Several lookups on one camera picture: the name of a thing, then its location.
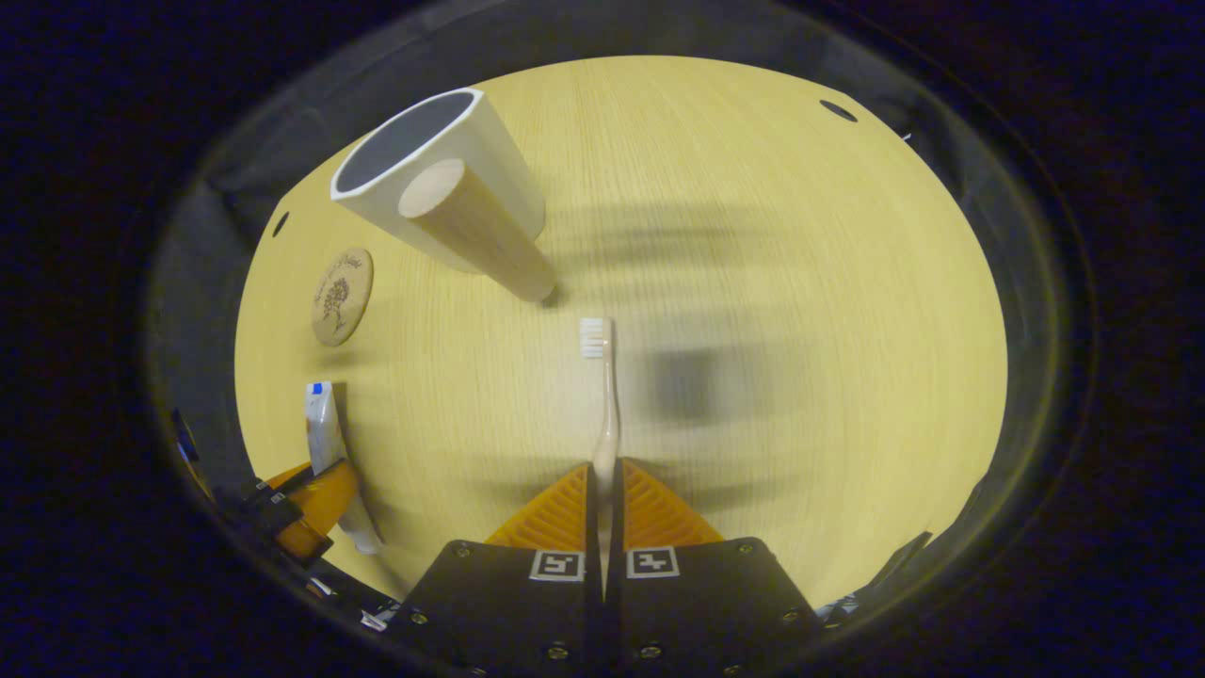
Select white toothpaste tube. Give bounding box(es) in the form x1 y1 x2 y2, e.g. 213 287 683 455
303 380 384 556

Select beige toothbrush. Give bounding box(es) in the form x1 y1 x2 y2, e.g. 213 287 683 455
579 317 622 566

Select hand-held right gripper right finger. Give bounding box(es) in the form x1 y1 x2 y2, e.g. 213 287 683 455
607 459 825 678

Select wooden desktop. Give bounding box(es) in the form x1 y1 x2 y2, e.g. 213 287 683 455
233 55 1008 613

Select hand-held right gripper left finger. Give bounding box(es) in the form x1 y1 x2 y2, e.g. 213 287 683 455
381 461 605 678

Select white cup with wooden handle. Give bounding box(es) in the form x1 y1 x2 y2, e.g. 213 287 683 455
329 88 558 303

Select round wooden coaster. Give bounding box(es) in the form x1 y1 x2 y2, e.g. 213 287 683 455
312 248 375 347

